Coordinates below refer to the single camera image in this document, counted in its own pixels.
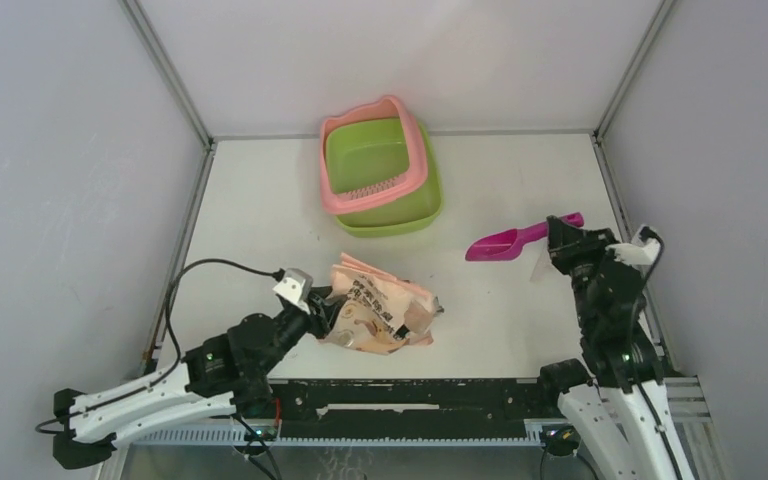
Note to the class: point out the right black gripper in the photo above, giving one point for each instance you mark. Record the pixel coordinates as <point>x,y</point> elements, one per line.
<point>564,243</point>

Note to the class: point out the cat litter bag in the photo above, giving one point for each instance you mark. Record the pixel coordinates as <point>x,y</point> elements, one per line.
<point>380,312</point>

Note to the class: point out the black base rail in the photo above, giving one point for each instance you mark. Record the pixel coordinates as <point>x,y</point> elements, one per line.
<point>430,409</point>

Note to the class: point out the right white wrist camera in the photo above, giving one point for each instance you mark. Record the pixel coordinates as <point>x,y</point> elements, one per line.
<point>643,250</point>

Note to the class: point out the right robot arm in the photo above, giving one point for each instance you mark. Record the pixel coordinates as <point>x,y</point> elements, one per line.
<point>615,397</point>

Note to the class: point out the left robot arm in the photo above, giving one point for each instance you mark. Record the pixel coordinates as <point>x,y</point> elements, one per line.
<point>225,375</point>

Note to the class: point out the magenta plastic scoop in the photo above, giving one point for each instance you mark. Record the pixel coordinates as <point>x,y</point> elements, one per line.
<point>506,245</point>

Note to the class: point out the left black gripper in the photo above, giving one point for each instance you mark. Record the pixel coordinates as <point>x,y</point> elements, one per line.
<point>327,309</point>

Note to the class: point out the pink green litter box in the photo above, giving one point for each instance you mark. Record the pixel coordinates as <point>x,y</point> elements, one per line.
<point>378,170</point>

